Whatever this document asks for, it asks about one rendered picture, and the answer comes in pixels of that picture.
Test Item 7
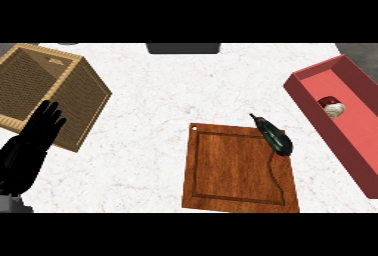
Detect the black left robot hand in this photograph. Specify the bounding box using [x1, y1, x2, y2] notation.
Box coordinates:
[0, 99, 68, 197]

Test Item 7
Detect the brown cardboard box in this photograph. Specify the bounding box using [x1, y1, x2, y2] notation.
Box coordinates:
[0, 43, 113, 154]

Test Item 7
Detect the dark grey appliance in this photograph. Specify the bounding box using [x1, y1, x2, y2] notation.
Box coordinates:
[144, 43, 221, 55]

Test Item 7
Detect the red rectangular box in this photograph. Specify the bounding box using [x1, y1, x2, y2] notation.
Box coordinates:
[282, 54, 378, 200]

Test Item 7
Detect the brown wooden cutting board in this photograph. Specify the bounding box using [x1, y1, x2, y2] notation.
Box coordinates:
[180, 122, 301, 214]

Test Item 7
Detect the grey flat object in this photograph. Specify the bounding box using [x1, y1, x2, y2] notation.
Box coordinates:
[335, 43, 378, 78]

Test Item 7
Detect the dark green eggplant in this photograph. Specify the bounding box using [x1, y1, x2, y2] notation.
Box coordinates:
[248, 113, 295, 157]

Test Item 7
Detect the white frosted red cupcake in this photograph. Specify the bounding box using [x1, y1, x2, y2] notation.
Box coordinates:
[317, 96, 347, 119]

